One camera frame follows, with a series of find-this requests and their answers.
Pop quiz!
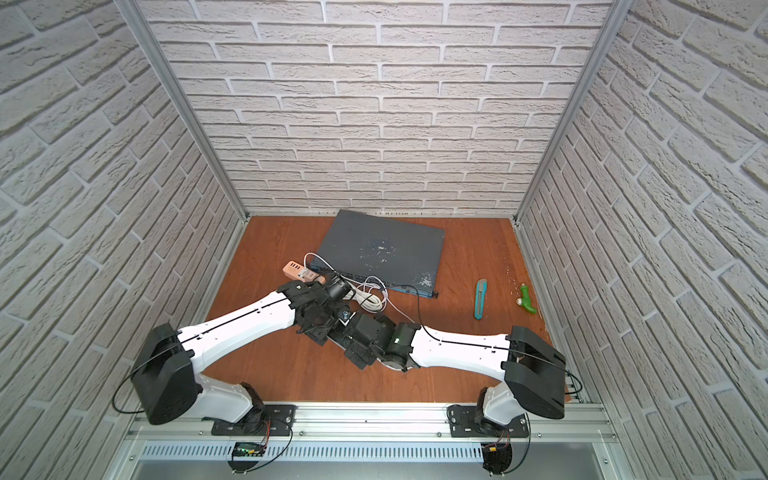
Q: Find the white charging cable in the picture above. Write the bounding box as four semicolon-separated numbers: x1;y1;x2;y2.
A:
302;251;421;328

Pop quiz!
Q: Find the black smartphone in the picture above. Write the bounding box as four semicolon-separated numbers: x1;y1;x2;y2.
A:
328;332;351;351

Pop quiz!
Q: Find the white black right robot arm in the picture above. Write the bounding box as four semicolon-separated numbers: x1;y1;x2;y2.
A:
329;313;566;427

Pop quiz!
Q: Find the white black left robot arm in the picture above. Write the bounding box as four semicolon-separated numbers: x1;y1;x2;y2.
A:
129;275;351;425

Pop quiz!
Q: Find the pink power strip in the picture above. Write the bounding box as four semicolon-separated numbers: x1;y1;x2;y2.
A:
282;261;326;285

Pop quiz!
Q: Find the teal utility knife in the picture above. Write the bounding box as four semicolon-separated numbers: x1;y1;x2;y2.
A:
473;278;488;320

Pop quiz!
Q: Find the left small circuit board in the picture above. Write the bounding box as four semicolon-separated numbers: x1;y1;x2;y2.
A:
231;442;266;459

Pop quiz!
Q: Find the white power strip cord bundle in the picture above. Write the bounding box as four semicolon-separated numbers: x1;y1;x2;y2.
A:
344;278;388;313

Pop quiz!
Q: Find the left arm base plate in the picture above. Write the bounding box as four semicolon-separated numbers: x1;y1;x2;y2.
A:
211;404;297;437

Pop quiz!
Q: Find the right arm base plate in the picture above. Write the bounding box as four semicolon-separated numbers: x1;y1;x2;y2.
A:
446;404;530;439

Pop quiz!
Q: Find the green screwdriver handle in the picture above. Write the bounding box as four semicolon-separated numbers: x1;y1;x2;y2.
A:
516;284;538;315

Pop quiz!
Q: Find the aluminium front rail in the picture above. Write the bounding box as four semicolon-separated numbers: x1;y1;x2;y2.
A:
120;402;618;463

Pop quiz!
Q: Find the aluminium corner post left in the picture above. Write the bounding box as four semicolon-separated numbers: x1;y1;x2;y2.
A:
115;0;250;223

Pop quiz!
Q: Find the aluminium corner post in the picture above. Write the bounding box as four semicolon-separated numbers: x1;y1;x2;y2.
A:
115;0;250;223
513;0;633;228

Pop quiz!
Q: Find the aluminium corner post right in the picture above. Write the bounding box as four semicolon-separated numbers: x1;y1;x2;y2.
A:
513;0;633;228

